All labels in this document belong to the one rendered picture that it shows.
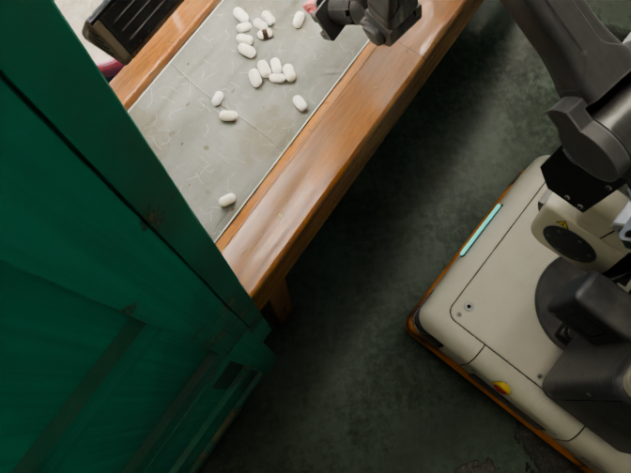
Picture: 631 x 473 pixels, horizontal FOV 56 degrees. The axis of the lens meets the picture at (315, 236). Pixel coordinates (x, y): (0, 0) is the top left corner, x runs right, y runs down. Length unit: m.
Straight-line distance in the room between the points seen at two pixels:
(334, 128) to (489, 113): 1.03
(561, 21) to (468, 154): 1.41
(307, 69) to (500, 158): 0.97
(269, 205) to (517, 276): 0.78
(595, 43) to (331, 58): 0.69
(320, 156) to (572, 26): 0.60
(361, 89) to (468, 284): 0.65
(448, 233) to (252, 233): 0.95
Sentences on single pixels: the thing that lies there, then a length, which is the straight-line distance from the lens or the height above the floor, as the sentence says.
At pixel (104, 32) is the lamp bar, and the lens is 0.88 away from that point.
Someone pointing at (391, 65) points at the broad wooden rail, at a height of 0.76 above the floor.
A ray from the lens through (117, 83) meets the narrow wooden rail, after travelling 1.24.
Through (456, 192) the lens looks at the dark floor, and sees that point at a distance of 1.95.
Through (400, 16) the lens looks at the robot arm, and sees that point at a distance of 0.96.
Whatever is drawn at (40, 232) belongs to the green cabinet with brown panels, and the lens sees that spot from 0.30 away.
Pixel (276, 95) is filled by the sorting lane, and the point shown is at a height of 0.74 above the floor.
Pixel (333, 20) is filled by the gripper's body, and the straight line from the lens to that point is 1.12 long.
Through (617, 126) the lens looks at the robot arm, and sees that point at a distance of 0.65.
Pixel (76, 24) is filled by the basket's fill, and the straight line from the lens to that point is 1.38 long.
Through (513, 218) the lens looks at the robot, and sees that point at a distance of 1.66.
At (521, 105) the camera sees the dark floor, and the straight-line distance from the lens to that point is 2.13.
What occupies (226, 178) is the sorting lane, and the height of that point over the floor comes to 0.74.
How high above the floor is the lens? 1.79
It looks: 75 degrees down
